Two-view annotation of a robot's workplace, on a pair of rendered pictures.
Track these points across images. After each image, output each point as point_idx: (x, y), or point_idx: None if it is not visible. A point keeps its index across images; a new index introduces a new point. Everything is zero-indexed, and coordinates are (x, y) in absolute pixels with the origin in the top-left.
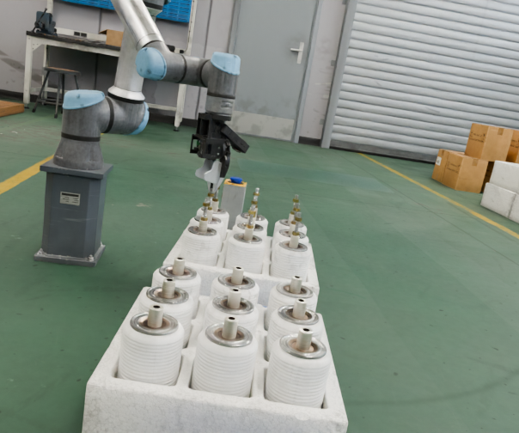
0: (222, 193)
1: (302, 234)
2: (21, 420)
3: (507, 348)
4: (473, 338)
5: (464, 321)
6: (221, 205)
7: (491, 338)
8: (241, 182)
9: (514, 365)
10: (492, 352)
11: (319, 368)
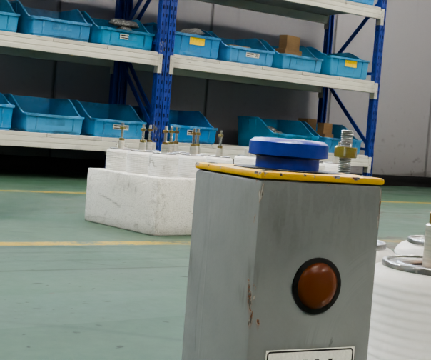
0: (375, 253)
1: (418, 236)
2: None
3: (98, 340)
4: (103, 357)
5: (9, 358)
6: (368, 333)
7: (71, 346)
8: (252, 165)
9: (171, 341)
10: (143, 349)
11: None
